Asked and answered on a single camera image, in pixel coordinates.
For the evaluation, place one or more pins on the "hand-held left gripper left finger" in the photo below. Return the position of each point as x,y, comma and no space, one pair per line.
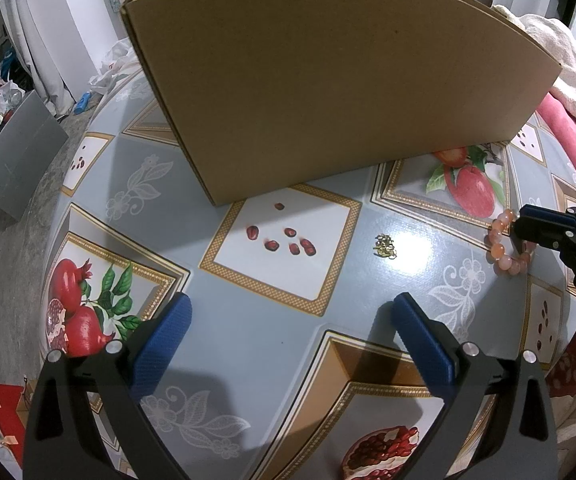
162,345

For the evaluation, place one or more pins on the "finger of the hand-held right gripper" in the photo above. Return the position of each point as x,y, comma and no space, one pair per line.
538,236
543,217

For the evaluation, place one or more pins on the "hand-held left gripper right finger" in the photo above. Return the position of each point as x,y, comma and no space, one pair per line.
423,347

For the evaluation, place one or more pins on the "brown cardboard box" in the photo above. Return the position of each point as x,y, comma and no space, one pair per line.
343,85

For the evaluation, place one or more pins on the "small cardboard box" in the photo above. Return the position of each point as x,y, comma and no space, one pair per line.
27,392

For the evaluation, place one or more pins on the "white fleece blanket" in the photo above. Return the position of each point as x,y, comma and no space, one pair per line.
568,60

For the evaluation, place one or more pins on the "red bag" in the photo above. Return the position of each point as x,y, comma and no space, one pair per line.
2,405

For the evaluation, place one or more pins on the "grey board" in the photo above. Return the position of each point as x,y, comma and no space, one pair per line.
17,155

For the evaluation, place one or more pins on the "small blue object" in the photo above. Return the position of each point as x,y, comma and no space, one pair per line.
82,103

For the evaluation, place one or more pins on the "white plastic bag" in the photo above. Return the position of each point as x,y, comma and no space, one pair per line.
112,67

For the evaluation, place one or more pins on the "pile of plastic bags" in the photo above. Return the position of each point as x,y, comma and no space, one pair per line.
5,95

